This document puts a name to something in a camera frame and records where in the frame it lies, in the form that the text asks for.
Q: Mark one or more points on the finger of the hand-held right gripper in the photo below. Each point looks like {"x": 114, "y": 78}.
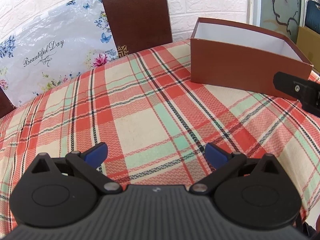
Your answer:
{"x": 307, "y": 92}

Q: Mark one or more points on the dark blue board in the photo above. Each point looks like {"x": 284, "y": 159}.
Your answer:
{"x": 313, "y": 17}

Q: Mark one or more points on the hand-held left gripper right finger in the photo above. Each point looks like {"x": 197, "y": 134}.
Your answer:
{"x": 215, "y": 156}

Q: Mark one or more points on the brown cardboard box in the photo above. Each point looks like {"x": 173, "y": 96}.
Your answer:
{"x": 237, "y": 65}

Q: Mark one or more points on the frosted glass door panel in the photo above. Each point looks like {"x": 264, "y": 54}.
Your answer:
{"x": 282, "y": 5}

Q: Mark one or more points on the brown wooden headboard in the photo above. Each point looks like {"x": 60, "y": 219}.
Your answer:
{"x": 137, "y": 17}

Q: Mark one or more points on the floral printed plastic bag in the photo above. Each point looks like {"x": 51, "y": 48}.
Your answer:
{"x": 55, "y": 55}

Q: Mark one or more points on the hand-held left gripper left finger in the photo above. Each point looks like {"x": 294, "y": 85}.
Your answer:
{"x": 96, "y": 155}

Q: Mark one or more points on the tan cardboard carton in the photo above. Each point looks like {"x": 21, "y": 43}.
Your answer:
{"x": 308, "y": 45}

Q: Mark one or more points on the plaid blanket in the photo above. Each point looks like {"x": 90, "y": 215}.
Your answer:
{"x": 150, "y": 105}

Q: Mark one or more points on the dark cloth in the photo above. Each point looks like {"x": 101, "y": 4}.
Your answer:
{"x": 308, "y": 231}

